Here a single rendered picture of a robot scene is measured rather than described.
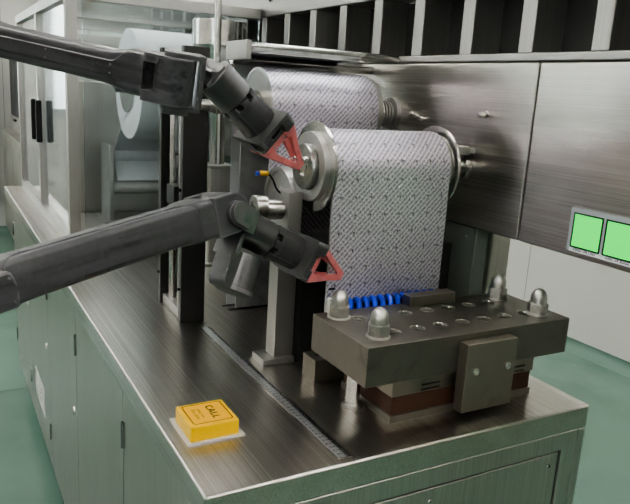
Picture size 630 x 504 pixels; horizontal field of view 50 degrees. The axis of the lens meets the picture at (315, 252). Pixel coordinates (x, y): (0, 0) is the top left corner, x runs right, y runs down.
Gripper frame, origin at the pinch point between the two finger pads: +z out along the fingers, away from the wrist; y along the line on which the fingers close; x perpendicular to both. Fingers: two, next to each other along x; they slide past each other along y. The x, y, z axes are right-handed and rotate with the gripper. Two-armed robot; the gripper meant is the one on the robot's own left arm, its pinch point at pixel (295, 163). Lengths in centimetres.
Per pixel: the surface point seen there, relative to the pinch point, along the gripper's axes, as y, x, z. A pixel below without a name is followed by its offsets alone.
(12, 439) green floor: -160, -118, 68
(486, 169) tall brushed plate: 5.4, 23.7, 27.8
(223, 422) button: 18.7, -36.9, 7.2
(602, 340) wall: -124, 89, 285
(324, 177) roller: 4.1, 0.8, 3.4
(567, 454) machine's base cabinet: 33, -8, 55
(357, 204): 5.2, 1.5, 10.9
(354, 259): 5.6, -5.3, 17.1
